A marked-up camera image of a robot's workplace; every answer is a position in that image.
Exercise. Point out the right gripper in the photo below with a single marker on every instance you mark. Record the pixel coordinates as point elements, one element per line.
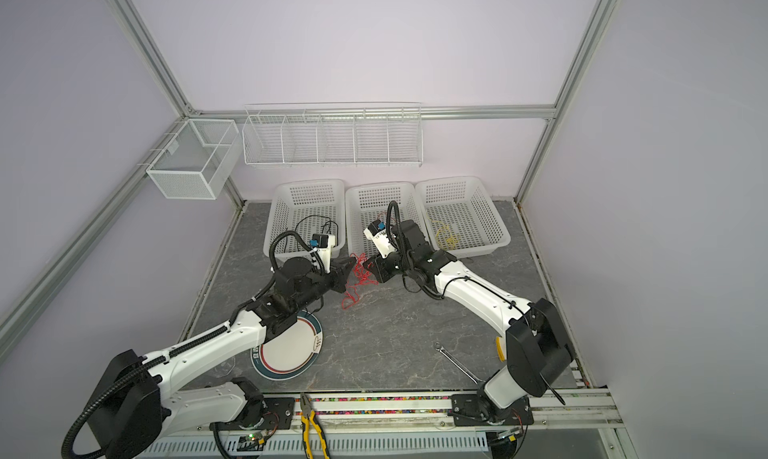
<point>381,268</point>

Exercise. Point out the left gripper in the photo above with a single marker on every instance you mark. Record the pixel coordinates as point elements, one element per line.
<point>340,273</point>

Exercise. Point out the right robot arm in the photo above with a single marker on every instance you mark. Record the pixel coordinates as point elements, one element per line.
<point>535,346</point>

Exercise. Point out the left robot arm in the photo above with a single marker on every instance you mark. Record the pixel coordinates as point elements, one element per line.
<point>140,399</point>

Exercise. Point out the right white plastic basket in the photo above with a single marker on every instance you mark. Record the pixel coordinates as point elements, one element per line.
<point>461,217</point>

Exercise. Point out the white plastic basket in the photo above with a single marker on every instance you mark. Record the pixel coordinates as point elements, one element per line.
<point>309,207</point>
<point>461,217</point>
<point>364,204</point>

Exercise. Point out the green rimmed white plate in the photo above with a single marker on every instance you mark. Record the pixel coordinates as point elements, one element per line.
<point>292,353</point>

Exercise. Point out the middle white plastic basket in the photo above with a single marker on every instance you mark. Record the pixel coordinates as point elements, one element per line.
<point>364,204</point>

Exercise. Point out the left white plastic basket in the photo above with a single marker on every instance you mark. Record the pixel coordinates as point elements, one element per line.
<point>309,207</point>

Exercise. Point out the silver wrench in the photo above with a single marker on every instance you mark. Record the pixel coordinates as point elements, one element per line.
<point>453,360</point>

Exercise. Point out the clear drinking glass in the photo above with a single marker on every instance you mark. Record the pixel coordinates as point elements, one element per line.
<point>225,368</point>

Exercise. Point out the white yellow work glove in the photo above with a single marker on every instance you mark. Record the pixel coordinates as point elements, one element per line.
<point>500,345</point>

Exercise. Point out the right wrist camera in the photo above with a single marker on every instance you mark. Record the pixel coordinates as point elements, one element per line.
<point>376,233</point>

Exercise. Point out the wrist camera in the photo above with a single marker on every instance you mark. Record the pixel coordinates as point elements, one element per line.
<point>376,233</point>
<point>322,250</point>

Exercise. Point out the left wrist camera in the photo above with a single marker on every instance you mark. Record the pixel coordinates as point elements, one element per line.
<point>322,250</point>

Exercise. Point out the white wire wall shelf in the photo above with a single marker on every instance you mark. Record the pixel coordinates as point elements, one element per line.
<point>352,134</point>

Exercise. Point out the yellow handled pliers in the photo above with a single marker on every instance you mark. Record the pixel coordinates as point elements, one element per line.
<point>310,425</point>

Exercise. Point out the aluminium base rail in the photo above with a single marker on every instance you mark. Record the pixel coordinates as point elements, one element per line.
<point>384,414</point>

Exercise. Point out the white mesh wall box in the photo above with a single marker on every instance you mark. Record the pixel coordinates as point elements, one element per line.
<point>198,159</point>

